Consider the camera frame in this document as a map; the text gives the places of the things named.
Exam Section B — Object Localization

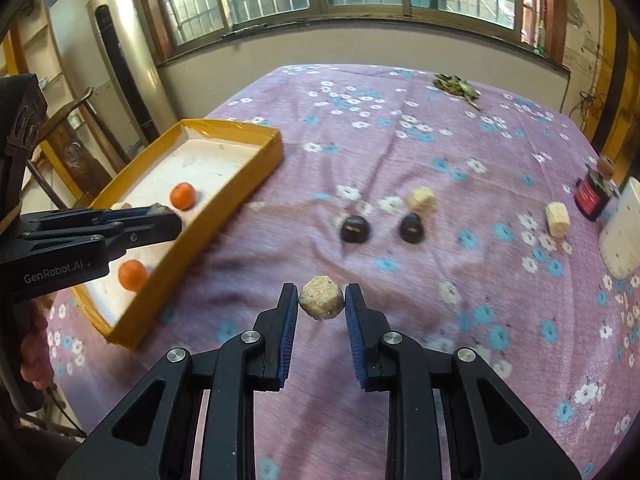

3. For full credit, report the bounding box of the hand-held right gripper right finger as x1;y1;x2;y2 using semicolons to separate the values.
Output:
344;282;583;480

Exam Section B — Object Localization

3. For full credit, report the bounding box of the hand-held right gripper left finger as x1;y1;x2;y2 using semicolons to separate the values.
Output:
82;282;300;480

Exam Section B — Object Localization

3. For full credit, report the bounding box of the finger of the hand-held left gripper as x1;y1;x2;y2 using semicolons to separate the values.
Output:
20;204;157;234
21;211;184;262

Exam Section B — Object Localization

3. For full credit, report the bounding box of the orange mandarin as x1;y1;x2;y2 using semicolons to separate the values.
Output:
118;260;149;292
170;182;197;211

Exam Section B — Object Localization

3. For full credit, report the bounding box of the yellow cardboard tray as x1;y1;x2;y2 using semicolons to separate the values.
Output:
72;118;286;351

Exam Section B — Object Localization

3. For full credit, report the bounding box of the person's left forearm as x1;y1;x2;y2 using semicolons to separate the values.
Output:
0;405;83;480

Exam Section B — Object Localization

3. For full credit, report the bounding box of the person's left hand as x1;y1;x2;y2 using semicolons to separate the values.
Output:
20;301;54;391

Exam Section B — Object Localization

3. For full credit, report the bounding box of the brown wooden chair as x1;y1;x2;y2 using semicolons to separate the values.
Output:
25;86;126;211

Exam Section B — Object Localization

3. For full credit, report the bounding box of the dark brown chestnut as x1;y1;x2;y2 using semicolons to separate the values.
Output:
398;213;425;246
340;215;371;244

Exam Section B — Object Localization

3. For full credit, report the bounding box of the beige puffed rice block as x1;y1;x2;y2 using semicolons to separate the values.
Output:
406;187;437;217
545;201;572;237

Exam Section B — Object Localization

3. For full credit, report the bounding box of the silver standing air conditioner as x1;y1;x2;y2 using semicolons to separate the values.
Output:
86;0;162;146

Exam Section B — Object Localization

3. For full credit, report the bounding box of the wooden shelf unit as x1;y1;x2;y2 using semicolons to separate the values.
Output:
0;15;88;126

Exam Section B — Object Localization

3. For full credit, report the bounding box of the purple floral tablecloth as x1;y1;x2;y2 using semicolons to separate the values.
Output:
45;63;640;480

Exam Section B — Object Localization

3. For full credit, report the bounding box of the green leafy vegetable bunch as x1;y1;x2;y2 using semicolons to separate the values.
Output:
432;73;485;111

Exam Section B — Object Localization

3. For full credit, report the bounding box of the dark red jar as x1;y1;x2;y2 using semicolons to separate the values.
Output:
574;157;621;222

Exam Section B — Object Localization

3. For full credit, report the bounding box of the white speckled cup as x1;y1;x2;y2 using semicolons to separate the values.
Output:
598;176;640;281

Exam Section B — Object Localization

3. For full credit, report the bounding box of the yellow wooden panel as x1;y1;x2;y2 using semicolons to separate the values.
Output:
597;0;640;171

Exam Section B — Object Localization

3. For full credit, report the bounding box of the black wall cable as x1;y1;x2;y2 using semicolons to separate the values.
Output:
577;10;603;128

